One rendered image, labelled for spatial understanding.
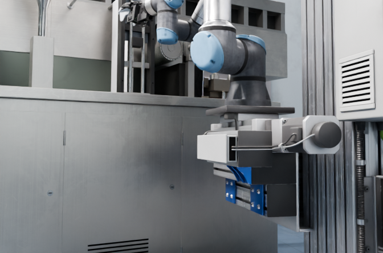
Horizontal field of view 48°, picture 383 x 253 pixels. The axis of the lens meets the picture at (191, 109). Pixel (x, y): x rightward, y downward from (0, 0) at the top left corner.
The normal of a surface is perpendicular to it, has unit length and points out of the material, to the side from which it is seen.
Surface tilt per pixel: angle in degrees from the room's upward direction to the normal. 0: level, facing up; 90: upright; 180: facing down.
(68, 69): 90
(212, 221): 90
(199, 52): 98
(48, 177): 90
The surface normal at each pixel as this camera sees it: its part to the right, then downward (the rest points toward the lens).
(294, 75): 0.25, -0.07
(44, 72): 0.48, -0.06
